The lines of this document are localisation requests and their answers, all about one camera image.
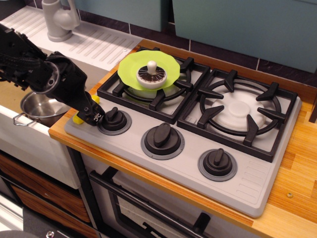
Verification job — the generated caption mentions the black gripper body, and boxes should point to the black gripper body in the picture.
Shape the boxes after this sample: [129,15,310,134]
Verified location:
[46,51,93,116]

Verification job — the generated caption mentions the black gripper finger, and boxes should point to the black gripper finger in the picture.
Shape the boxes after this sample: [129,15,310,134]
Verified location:
[90,100,105,123]
[78,111,98,126]

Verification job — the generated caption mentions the yellow toy fry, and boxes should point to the yellow toy fry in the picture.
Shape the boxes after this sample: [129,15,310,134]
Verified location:
[73,95,100,124]

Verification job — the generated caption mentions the white toy mushroom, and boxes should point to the white toy mushroom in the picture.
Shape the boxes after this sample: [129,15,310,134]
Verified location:
[136,60,167,89]

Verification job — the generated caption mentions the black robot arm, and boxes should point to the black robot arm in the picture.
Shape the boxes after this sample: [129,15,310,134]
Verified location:
[0,25,105,126]

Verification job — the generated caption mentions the stainless steel pot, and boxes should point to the stainless steel pot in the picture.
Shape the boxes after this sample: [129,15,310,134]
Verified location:
[13,92,70,127]

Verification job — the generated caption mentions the lime green plate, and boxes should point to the lime green plate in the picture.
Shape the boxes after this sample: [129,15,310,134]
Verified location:
[117,50,180,91]

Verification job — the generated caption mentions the black left stove knob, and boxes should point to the black left stove knob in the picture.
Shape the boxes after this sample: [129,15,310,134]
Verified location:
[97,107,132,136]

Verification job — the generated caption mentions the black stove knob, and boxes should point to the black stove knob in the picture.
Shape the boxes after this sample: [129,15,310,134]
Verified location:
[97,107,132,136]
[141,122,185,160]
[198,148,238,182]

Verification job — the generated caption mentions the black left burner grate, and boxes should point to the black left burner grate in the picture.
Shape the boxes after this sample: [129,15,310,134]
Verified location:
[97,47,211,124]

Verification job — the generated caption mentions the black burner grate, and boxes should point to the black burner grate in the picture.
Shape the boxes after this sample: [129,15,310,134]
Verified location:
[177,69,298,162]
[97,47,211,124]

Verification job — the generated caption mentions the grey toy faucet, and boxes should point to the grey toy faucet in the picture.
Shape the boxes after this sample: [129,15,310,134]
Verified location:
[42,0,80,42]

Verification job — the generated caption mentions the black middle stove knob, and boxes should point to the black middle stove knob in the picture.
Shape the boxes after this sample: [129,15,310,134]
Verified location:
[141,122,185,160]

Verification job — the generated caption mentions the wooden drawer fronts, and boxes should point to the wooden drawer fronts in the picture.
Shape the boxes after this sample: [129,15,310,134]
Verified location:
[0,153,100,238]

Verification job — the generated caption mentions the black right stove knob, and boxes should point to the black right stove knob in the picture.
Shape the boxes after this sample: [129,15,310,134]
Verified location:
[198,148,238,182]

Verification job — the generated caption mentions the black right burner grate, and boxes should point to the black right burner grate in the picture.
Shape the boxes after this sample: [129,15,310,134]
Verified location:
[177,69,298,162]

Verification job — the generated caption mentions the grey toy stove top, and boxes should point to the grey toy stove top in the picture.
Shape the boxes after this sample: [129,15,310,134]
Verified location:
[64,99,302,218]

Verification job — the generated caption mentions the black braided cable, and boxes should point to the black braided cable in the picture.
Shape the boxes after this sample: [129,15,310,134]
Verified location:
[0,51,48,72]

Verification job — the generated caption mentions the oven door with handle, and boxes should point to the oven door with handle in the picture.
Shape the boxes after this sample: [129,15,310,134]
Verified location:
[89,166,213,238]

